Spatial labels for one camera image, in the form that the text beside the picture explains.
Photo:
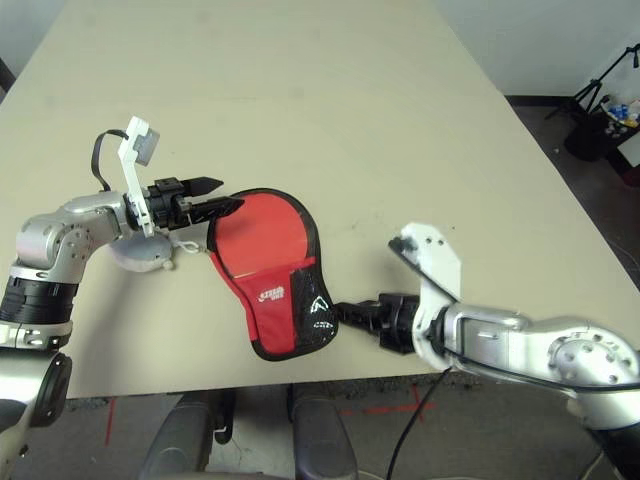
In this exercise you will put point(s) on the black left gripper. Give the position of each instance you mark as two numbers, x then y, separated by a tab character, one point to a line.
167	202

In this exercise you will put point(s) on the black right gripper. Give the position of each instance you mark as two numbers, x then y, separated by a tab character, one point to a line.
397	322

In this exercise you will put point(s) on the red black paddle case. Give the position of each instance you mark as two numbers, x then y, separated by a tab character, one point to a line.
265	235

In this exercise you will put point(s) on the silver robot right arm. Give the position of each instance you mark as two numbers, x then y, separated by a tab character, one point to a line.
550	340

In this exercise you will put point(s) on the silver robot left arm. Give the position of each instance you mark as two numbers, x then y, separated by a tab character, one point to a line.
50	240

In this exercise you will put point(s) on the grey robot right leg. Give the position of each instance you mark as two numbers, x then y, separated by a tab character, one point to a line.
320	440

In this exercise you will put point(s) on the grey robot leg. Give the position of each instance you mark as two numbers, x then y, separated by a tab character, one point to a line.
320	440
175	440

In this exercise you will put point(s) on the grey robot left leg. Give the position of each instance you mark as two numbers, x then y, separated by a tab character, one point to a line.
175	440

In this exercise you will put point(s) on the black bin with bottles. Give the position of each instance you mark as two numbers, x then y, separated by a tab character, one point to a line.
587	137

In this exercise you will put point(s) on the white board with red base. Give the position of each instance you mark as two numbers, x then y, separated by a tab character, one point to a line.
627	155

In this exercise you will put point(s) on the black tripod stand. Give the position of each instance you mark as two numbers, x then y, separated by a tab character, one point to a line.
590	90

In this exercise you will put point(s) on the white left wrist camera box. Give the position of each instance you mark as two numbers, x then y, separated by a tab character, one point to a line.
137	145

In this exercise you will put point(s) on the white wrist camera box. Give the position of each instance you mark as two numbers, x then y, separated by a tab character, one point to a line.
435	260
137	145

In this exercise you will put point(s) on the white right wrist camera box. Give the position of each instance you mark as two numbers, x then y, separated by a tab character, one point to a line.
435	260

